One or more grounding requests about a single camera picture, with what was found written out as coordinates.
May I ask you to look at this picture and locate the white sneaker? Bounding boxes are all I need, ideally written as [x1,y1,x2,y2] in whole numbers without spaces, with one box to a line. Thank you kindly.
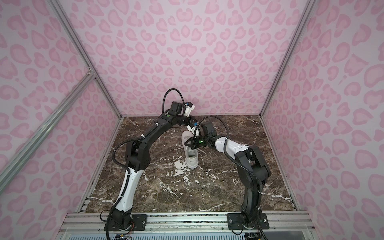
[182,131,199,169]

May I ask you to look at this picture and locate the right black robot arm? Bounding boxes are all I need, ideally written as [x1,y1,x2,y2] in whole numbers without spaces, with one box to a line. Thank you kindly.
[184,122,271,231]

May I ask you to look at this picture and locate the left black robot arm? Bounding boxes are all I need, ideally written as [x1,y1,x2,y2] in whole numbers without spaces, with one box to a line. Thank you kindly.
[107,102,195,229]

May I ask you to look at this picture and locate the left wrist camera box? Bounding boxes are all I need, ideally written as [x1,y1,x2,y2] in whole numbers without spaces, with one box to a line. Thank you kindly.
[184,102,195,117]

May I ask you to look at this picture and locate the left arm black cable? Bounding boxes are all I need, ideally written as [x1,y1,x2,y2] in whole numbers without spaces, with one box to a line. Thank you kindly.
[161,87,187,114]

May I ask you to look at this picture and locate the left corner aluminium post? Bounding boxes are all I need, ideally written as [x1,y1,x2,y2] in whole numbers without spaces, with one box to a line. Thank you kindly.
[47,0,123,119]

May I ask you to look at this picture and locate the corner aluminium post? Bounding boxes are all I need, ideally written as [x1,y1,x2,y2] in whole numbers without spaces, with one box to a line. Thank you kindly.
[259,0,319,117]
[47,0,123,119]

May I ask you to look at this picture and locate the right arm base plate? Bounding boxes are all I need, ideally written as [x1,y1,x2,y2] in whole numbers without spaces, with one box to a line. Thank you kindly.
[226,213,270,230]

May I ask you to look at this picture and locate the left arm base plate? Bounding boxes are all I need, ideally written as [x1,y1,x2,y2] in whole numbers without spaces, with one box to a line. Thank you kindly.
[104,214,148,232]

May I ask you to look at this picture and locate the front aluminium rail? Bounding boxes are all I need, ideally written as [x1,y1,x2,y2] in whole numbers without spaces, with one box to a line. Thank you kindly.
[57,211,319,240]

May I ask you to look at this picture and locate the right corner aluminium post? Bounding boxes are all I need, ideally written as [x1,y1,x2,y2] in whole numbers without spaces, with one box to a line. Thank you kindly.
[259,0,319,117]

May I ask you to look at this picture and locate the diagonal aluminium frame beam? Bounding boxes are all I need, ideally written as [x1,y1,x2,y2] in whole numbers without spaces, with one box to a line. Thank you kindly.
[1,71,95,193]

